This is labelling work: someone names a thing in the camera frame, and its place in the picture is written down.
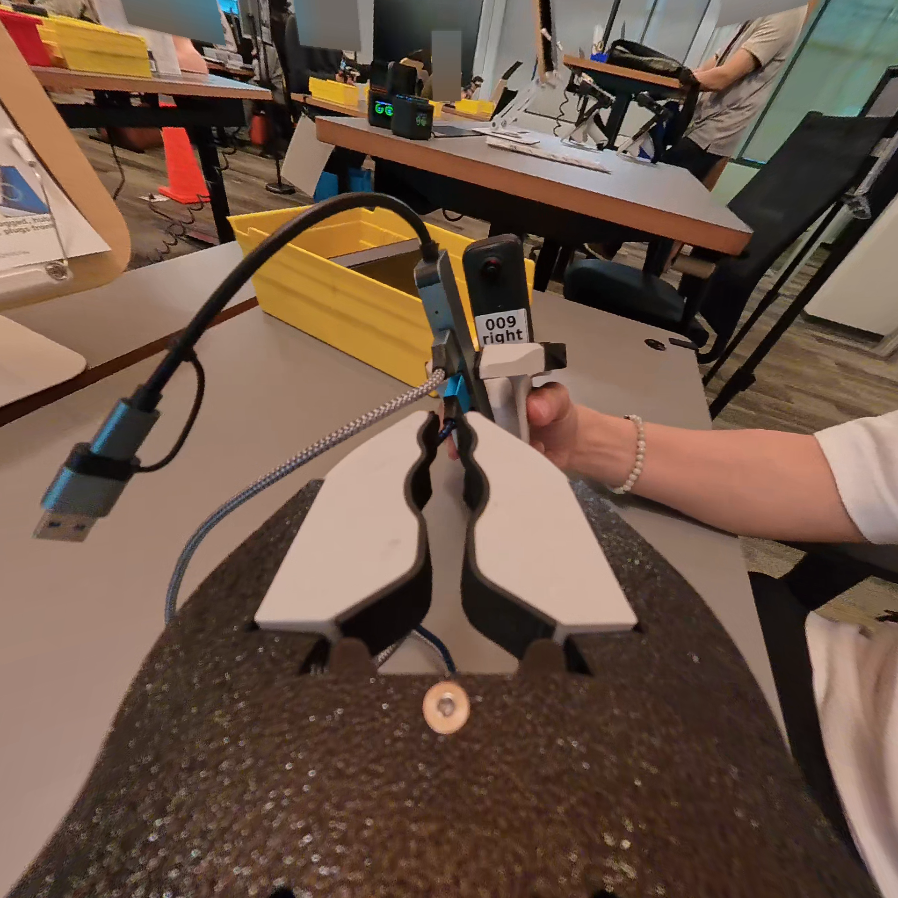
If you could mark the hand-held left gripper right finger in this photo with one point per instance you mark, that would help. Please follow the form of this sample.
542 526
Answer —
540 547

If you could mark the person's right forearm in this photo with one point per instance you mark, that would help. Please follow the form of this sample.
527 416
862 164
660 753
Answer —
736 477

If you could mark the black monitor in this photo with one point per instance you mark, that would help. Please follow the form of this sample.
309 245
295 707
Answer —
400 28

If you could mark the yellow plastic bin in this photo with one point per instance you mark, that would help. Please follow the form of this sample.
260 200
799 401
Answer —
98 49
316 301
475 110
337 91

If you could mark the orange traffic cone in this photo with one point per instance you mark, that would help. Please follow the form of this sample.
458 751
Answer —
184 168

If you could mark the blue bag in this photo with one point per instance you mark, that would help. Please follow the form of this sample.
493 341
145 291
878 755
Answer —
351 184

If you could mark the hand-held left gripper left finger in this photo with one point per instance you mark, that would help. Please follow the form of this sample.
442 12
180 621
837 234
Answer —
351 547

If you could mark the black bag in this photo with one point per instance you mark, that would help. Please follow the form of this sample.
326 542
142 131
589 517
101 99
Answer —
645 56

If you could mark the black office chair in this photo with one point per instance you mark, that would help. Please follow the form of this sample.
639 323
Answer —
793 196

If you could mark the red plastic bin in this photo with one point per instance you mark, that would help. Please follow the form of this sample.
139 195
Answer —
24 38

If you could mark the white leaning board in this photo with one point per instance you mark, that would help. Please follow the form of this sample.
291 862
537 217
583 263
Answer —
305 158

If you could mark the grey desk with wood edge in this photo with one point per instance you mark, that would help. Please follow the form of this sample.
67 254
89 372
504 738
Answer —
491 161
175 84

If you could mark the raised wooden desk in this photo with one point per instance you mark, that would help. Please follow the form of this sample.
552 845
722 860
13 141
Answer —
617 78

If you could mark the wooden display board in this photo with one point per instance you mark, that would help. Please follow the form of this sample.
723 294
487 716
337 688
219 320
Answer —
84 175

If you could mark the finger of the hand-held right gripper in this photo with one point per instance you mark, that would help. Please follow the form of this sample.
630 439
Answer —
512 361

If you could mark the black battery charger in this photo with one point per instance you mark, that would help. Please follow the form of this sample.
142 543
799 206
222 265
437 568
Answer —
410 119
382 105

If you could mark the person's right hand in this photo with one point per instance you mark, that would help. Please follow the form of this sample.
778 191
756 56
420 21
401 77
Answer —
568 435

